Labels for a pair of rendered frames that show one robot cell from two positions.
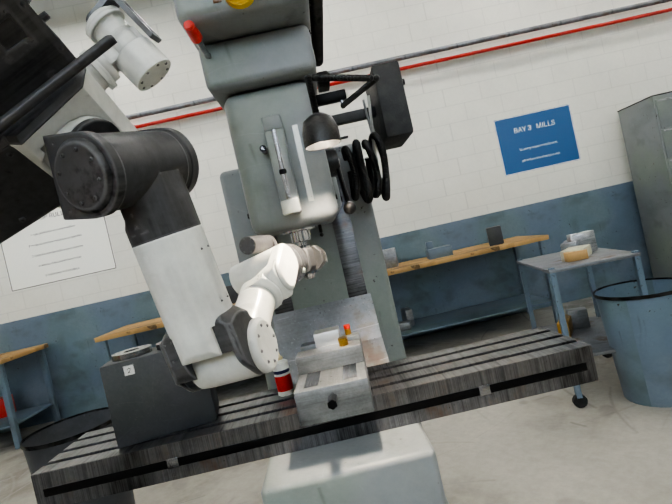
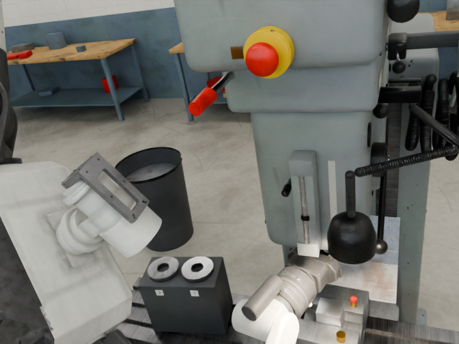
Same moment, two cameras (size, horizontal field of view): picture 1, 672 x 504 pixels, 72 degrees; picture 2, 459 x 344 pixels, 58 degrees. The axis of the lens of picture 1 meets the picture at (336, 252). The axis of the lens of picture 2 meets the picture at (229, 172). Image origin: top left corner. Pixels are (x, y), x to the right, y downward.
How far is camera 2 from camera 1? 75 cm
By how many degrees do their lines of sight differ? 38
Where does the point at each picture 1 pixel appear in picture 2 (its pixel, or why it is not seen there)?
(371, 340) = (385, 265)
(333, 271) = not seen: hidden behind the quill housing
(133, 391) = (163, 304)
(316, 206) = not seen: hidden behind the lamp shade
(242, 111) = (270, 132)
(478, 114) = not seen: outside the picture
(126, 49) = (106, 236)
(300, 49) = (357, 87)
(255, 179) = (275, 202)
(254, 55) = (290, 84)
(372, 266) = (410, 195)
